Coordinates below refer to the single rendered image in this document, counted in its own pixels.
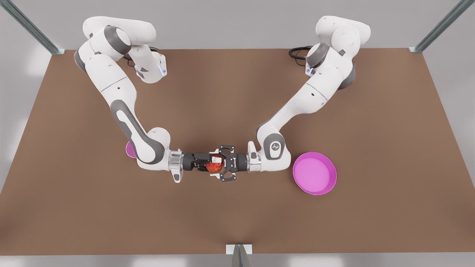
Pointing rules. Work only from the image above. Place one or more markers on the red apple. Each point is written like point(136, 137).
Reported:
point(214, 167)

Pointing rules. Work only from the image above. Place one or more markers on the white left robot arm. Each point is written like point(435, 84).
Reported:
point(319, 92)

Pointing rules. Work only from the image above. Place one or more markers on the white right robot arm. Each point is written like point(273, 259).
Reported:
point(111, 74)

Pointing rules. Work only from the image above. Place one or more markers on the pink bowl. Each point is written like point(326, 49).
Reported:
point(130, 150)

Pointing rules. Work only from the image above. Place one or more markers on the pink plate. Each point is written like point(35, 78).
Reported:
point(314, 173)

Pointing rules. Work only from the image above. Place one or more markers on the silver frame post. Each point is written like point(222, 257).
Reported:
point(29, 26)
point(441, 26)
point(239, 255)

